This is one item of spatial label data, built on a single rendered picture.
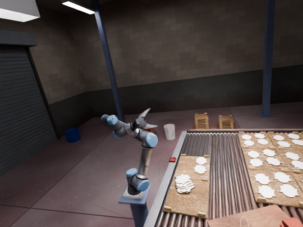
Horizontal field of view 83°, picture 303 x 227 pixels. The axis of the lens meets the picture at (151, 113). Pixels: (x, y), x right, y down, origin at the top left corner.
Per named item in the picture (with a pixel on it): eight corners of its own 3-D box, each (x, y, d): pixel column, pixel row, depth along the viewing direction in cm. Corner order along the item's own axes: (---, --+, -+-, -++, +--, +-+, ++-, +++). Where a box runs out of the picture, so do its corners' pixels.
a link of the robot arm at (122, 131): (111, 133, 131) (117, 141, 135) (123, 128, 129) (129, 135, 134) (112, 128, 137) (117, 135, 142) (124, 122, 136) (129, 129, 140)
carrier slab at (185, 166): (173, 178, 178) (173, 177, 177) (180, 156, 214) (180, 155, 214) (209, 181, 165) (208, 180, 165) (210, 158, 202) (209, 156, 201)
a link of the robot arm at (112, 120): (102, 119, 132) (109, 129, 137) (108, 121, 123) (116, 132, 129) (110, 112, 135) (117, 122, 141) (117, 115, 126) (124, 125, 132)
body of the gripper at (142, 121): (145, 117, 139) (132, 123, 140) (142, 115, 131) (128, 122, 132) (149, 126, 137) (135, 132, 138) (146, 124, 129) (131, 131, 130)
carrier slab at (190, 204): (163, 211, 141) (162, 209, 141) (174, 178, 178) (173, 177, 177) (207, 219, 129) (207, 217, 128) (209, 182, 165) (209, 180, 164)
